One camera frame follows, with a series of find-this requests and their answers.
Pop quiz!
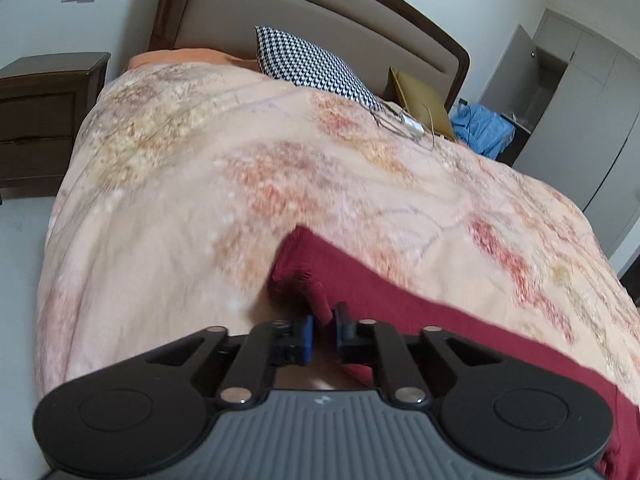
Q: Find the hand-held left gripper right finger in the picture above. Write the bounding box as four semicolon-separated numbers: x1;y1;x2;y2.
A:
334;302;503;407

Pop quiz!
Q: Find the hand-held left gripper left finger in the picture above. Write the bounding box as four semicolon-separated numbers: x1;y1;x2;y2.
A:
145;314;316;407

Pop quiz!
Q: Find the dark red knit garment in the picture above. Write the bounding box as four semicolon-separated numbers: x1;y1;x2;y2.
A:
267;225;633;480

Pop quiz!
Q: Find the floral peach blanket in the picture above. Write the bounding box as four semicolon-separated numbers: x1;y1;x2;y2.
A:
35;62;640;403

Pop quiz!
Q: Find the mustard yellow pillow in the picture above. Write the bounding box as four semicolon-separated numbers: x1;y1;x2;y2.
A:
390;66;456;141

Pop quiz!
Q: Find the blue cloth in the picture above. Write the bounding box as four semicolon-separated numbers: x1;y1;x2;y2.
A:
450;101;516;160

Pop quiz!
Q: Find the dark bedside cabinet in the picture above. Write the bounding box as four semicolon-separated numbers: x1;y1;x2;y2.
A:
497;112;533;167

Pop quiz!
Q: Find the black white checkered pillow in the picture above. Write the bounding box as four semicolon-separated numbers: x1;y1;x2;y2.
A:
255;26;386;113

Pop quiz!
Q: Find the padded wooden bed headboard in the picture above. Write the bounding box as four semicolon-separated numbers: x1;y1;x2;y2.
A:
149;0;472;111

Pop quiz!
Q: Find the grey wardrobe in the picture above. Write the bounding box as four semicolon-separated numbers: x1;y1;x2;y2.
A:
477;7;640;256

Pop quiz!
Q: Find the dark wooden nightstand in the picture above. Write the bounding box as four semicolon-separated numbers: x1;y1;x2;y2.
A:
0;51;112;200

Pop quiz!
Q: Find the white charger with cable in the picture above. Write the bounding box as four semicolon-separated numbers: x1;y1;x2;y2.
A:
370;102;437;151

